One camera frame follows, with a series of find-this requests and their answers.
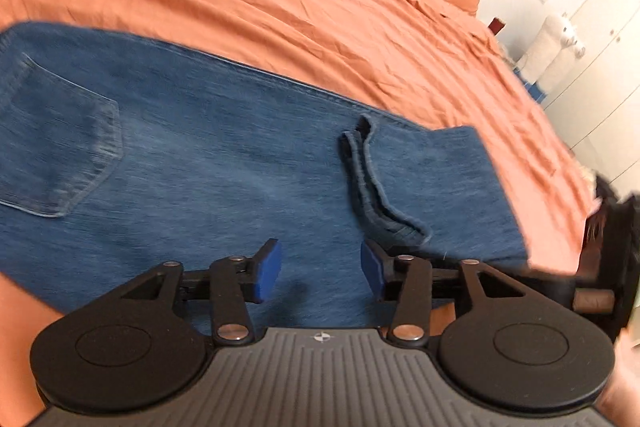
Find blue box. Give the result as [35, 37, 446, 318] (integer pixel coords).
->
[515, 61, 548, 104]

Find white wardrobe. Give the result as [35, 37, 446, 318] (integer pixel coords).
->
[537, 0, 640, 195]

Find white plush toy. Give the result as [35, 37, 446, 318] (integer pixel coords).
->
[520, 11, 589, 88]

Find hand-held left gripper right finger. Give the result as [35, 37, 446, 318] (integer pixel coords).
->
[360, 239, 537, 344]

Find blue denim pants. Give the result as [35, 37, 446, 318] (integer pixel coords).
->
[0, 21, 531, 338]

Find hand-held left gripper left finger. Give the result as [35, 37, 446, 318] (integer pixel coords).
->
[107, 238, 284, 346]

